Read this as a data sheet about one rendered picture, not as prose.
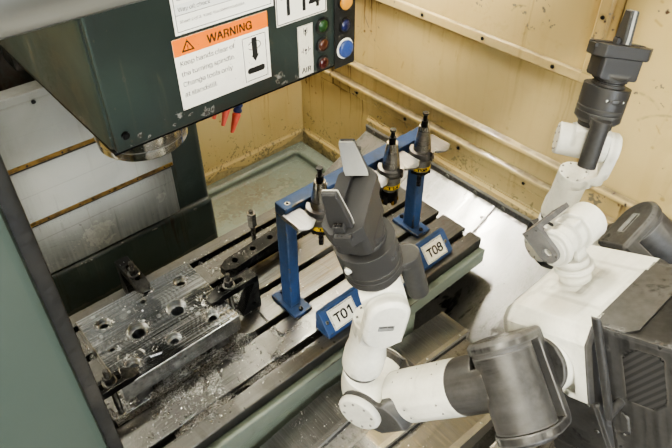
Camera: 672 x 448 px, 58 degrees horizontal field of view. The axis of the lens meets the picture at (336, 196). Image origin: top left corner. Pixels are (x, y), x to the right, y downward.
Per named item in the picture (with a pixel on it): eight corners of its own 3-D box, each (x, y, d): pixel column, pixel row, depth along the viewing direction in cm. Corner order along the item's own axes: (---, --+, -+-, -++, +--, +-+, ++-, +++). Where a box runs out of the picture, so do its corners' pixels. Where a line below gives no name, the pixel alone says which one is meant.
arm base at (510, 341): (529, 426, 97) (591, 421, 88) (476, 453, 89) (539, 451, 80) (497, 332, 100) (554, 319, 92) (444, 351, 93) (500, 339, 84)
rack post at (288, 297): (312, 309, 152) (309, 219, 134) (295, 320, 150) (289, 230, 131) (287, 286, 158) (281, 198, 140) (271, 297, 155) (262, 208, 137)
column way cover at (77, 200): (186, 211, 182) (154, 51, 149) (25, 291, 157) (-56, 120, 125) (178, 203, 184) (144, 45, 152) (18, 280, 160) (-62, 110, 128)
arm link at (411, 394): (400, 391, 117) (493, 374, 101) (370, 447, 108) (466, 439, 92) (363, 348, 115) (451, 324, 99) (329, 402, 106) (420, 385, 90)
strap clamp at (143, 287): (160, 314, 151) (148, 272, 142) (148, 321, 149) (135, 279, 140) (135, 285, 159) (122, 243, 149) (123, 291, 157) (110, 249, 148)
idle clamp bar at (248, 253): (304, 240, 172) (303, 223, 168) (231, 290, 157) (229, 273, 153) (291, 232, 175) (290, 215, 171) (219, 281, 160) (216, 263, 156)
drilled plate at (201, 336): (241, 329, 143) (239, 315, 139) (126, 402, 128) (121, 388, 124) (189, 275, 156) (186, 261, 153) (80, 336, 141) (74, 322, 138)
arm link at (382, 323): (359, 258, 91) (348, 312, 100) (371, 306, 85) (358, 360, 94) (401, 256, 93) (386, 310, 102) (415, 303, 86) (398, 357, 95)
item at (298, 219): (320, 224, 131) (320, 222, 130) (301, 236, 128) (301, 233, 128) (300, 209, 135) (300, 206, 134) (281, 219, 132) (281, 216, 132)
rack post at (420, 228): (430, 230, 175) (441, 144, 157) (417, 238, 172) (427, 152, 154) (404, 213, 181) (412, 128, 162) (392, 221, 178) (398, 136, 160)
